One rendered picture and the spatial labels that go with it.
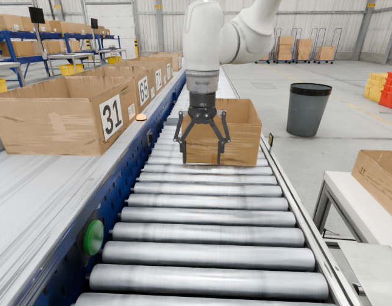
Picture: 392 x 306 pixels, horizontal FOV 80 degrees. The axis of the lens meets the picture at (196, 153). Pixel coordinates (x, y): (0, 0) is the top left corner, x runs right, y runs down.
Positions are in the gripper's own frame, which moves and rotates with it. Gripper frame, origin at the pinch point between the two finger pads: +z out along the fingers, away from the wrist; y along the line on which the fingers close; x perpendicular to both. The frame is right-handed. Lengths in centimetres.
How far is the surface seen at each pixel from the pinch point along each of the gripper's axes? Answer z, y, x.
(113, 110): -12.5, -28.8, 6.6
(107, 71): -17, -56, 72
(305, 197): 85, 86, 97
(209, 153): 6.0, 2.7, 14.2
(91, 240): 2.9, -21.3, -32.5
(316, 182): 85, 104, 120
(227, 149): 3.9, 9.5, 13.7
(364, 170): 5, 53, 2
